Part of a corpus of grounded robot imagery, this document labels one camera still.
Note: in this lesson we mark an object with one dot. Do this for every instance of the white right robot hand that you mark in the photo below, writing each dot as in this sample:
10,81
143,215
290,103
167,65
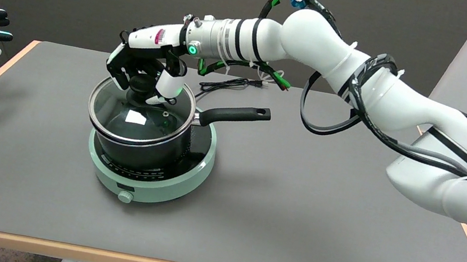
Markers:
149,38

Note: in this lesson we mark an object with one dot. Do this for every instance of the glass pot lid black knob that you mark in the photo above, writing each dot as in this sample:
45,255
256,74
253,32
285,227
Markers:
140,122

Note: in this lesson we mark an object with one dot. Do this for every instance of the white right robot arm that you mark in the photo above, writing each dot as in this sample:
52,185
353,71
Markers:
408,108

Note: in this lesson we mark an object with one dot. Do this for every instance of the green induction cooker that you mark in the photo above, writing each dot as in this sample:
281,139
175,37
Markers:
167,186

